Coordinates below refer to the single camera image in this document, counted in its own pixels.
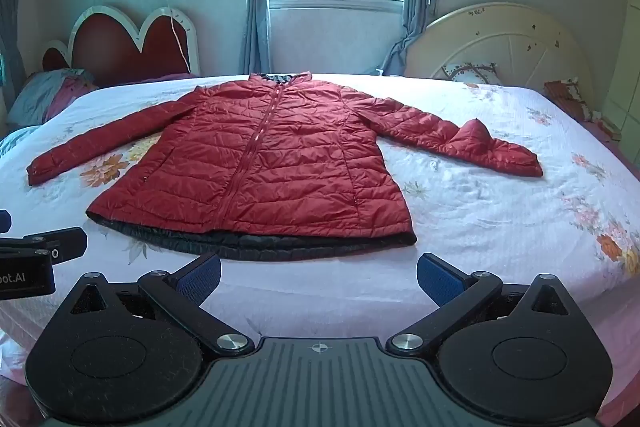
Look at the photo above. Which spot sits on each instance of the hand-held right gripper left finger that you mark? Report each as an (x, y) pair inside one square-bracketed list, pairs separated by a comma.
[(199, 279)]

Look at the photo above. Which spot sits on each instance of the floral bed sheet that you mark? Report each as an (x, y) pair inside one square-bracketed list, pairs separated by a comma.
[(500, 217)]

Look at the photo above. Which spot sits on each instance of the red patterned pillow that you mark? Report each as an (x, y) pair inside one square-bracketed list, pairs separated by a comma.
[(572, 99)]

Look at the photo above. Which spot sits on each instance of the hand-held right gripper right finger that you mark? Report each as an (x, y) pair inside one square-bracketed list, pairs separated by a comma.
[(440, 279)]

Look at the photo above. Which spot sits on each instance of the red heart-shaped headboard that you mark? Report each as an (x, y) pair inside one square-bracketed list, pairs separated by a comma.
[(125, 47)]

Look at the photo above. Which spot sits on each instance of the cream round headboard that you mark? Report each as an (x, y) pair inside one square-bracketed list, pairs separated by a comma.
[(520, 42)]

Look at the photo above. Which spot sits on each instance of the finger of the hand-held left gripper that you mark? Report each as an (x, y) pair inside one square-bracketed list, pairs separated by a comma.
[(4, 221), (60, 243)]

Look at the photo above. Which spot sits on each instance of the blue and pink pillow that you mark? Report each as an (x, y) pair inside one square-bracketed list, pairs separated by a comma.
[(50, 94)]

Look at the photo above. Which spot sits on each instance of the cream cabinet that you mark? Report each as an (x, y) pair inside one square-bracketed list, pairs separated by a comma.
[(622, 72)]

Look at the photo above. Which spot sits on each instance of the red puffer jacket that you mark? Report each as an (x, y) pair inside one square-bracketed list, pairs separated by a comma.
[(270, 157)]

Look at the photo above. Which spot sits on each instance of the white dotted pillow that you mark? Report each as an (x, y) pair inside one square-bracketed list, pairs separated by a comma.
[(470, 73)]

